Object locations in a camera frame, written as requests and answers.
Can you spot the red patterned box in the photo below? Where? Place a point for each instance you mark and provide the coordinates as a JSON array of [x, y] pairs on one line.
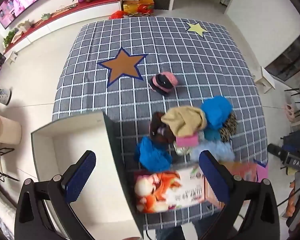
[[242, 171]]

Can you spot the brown purple knitted shoe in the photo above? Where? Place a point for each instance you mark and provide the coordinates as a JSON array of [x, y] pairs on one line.
[[157, 130]]

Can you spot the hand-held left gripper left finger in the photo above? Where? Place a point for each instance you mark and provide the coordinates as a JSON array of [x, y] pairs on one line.
[[81, 177]]

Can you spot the beige cloth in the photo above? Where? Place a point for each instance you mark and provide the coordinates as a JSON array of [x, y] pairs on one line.
[[185, 121]]

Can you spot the dark cabinet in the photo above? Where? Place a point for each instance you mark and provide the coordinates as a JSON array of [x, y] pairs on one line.
[[290, 60]]

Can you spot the beige cylinder stool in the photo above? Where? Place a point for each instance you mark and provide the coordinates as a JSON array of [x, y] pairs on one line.
[[7, 130]]

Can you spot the grey checkered star blanket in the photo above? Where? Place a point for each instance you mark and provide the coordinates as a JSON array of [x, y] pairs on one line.
[[185, 55]]

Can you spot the yellow gift box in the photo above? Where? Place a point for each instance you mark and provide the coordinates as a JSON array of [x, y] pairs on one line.
[[138, 5]]

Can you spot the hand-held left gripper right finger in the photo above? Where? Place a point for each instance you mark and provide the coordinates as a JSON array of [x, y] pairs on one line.
[[212, 177]]

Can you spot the light blue fluffy scrunchie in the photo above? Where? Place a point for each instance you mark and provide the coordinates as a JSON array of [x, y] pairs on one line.
[[212, 151]]

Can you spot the red white TV cabinet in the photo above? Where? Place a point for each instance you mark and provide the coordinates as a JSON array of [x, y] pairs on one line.
[[65, 17]]

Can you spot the pink black knitted hat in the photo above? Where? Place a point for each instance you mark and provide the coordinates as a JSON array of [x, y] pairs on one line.
[[163, 81]]

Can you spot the red plastic bag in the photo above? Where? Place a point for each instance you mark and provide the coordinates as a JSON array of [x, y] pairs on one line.
[[117, 15]]

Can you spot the pink sponge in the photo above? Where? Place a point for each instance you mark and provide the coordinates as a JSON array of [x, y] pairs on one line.
[[187, 140]]

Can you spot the cream polka-dot scrunchie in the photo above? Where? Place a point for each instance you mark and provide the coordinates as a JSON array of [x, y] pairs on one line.
[[182, 151]]

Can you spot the pink slippers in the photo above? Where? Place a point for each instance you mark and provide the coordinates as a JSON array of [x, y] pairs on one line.
[[288, 111]]

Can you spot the blue cloth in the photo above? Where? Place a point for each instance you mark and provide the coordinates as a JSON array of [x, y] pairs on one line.
[[216, 112], [152, 155]]

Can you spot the white ceramic vase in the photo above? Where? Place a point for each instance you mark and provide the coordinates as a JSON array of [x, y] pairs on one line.
[[3, 95]]

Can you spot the floral printed carton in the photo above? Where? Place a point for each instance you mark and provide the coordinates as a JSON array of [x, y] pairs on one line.
[[175, 190]]

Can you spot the white wooden stool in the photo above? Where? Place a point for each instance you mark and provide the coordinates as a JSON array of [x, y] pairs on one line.
[[265, 78]]

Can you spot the small white stool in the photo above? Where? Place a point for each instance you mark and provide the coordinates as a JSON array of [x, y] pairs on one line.
[[11, 56]]

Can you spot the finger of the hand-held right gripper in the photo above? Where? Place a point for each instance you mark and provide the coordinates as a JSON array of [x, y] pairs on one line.
[[280, 152]]

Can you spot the white storage box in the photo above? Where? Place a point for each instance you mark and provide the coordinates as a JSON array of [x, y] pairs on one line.
[[72, 150]]

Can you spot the leopard print scrunchie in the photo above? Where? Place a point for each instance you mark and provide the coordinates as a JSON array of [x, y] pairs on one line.
[[228, 127]]

